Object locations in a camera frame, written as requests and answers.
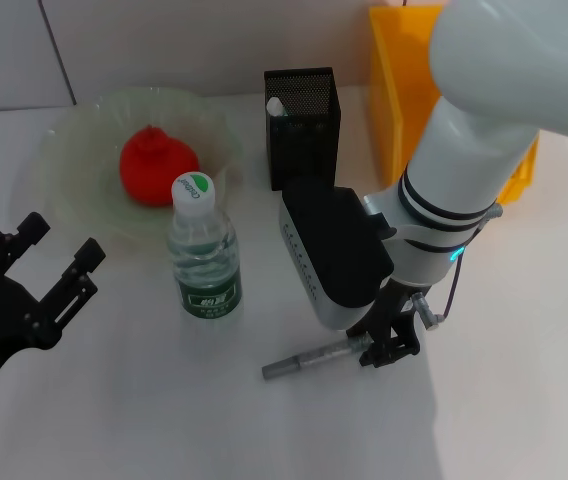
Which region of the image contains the black mesh pen holder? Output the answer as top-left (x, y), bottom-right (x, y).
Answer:
top-left (263, 66), bottom-right (341, 192)

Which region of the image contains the green glass fruit plate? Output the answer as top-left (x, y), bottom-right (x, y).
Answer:
top-left (11, 85), bottom-right (248, 261)

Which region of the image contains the red tomato-shaped toy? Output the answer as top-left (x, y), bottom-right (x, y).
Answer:
top-left (117, 124), bottom-right (201, 208)

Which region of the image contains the right arm metal cable connector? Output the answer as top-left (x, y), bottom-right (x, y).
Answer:
top-left (410, 202), bottom-right (506, 332)

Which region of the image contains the yellow plastic bin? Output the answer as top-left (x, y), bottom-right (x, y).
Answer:
top-left (367, 4), bottom-right (540, 206)

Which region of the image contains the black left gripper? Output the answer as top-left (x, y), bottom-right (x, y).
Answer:
top-left (0, 212), bottom-right (107, 401)

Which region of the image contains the green label water bottle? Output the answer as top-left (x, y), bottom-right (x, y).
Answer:
top-left (167, 171), bottom-right (243, 321)

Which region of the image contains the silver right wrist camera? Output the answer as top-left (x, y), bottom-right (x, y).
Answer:
top-left (277, 178), bottom-right (396, 332)

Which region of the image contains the grey marker pen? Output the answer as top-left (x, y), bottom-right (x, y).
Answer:
top-left (262, 335), bottom-right (370, 380)

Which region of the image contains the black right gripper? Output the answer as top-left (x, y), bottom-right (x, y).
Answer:
top-left (346, 277), bottom-right (433, 370)

